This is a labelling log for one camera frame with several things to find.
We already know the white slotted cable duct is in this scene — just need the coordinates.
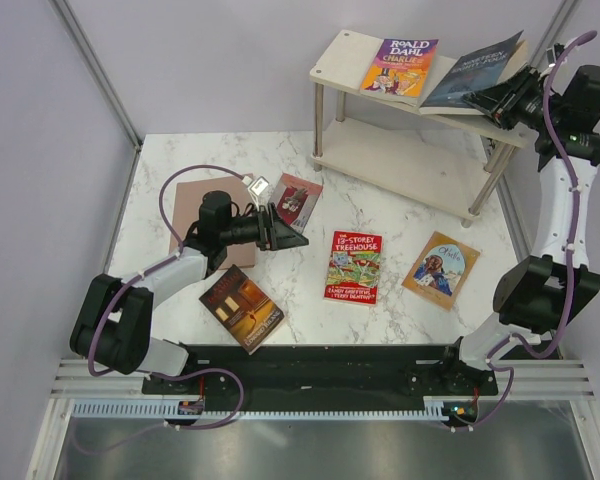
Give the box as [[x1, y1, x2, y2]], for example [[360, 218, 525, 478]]
[[71, 399, 477, 422]]

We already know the dark brown Leonard book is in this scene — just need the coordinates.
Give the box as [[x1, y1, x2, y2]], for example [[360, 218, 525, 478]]
[[199, 265, 285, 355]]

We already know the white two-tier shelf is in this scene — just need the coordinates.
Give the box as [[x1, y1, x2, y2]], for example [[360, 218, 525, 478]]
[[309, 30, 528, 227]]

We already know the orange Othello book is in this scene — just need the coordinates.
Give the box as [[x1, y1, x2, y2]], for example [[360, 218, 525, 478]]
[[402, 231, 481, 311]]

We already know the grey red illustrated book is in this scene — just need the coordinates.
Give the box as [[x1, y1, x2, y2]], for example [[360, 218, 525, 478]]
[[269, 173, 323, 233]]

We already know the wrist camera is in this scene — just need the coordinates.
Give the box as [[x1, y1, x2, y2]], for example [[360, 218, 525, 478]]
[[546, 44, 563, 67], [243, 175, 273, 202]]

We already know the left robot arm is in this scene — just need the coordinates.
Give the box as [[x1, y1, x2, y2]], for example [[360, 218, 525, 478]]
[[70, 190, 309, 393]]

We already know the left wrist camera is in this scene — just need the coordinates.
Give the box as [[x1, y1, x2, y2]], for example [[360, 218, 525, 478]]
[[243, 175, 273, 202]]

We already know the red 13-Storey Treehouse book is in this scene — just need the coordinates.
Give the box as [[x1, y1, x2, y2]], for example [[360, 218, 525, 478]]
[[324, 231, 383, 305]]

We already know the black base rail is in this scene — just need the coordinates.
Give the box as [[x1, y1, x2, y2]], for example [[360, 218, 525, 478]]
[[142, 344, 498, 411]]

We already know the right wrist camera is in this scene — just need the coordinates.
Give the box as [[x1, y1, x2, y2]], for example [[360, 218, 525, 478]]
[[546, 44, 563, 67]]

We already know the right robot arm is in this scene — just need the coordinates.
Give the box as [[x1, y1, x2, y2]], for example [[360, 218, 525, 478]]
[[436, 65, 600, 394]]

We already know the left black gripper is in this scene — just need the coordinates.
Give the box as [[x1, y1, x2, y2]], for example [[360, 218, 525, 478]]
[[220, 203, 308, 252]]

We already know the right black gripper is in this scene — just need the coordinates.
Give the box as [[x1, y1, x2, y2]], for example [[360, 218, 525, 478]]
[[463, 65, 567, 132]]

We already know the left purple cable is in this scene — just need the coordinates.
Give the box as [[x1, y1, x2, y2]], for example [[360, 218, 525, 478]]
[[87, 166, 254, 376]]

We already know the Roald Dahl Charlie book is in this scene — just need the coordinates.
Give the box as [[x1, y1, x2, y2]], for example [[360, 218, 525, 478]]
[[359, 39, 439, 106]]

